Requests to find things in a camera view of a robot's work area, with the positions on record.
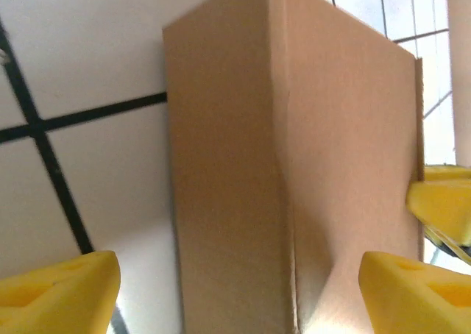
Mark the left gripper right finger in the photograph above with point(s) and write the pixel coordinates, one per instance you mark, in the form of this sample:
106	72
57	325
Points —
416	297

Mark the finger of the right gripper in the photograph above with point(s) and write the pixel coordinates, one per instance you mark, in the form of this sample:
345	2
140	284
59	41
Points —
445	209
447	173

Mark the brown cardboard paper box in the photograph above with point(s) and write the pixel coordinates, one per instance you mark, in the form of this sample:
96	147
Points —
294	165

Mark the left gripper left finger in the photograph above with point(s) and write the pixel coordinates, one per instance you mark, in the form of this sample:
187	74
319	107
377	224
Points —
55	297

